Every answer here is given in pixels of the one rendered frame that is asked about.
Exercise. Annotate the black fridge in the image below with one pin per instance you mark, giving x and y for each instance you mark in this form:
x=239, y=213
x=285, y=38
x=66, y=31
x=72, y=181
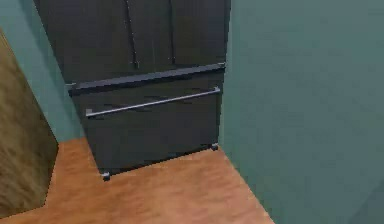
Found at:
x=146, y=133

